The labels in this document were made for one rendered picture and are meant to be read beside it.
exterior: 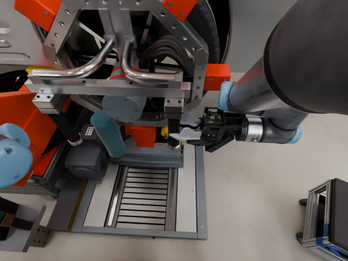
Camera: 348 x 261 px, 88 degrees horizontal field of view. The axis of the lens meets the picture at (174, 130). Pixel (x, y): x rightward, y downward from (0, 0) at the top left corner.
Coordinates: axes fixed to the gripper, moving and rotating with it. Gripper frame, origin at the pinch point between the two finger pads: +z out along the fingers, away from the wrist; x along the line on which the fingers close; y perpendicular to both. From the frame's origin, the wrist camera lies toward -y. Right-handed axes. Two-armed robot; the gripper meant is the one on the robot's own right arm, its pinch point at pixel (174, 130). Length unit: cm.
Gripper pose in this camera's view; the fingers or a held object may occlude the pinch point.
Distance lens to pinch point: 55.4
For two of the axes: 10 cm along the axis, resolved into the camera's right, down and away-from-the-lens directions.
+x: -0.5, 8.0, -6.0
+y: 0.0, -6.0, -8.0
